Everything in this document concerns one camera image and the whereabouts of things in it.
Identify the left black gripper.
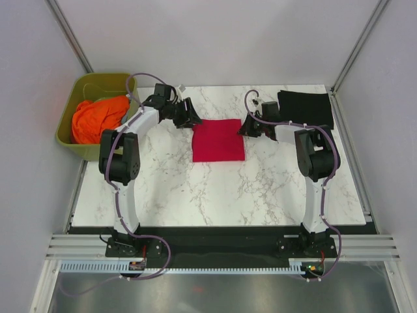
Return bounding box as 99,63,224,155
165,98,203,130

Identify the magenta red t shirt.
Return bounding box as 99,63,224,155
192,119,246,163

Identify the orange t shirt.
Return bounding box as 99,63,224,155
70,95,130,145

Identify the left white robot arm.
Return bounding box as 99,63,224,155
98,83,202,256

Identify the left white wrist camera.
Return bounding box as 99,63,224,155
176,84,186,97

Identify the aluminium frame post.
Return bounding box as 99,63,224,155
45,0,94,73
329,0,391,94

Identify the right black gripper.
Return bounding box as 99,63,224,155
237,112,267,138

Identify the right aluminium frame post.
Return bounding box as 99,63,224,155
329,0,391,94

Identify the left aluminium frame post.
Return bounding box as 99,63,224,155
45,0,94,73

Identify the white slotted cable duct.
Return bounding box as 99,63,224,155
59,260,324,275

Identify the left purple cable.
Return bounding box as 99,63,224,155
104,72,173,281

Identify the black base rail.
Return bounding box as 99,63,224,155
69,222,376,266

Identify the olive green plastic bin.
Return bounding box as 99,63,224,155
55,72,139,161

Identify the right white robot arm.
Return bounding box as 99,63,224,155
238,98,340,257

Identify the folded black t shirt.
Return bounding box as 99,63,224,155
278,91,334,130

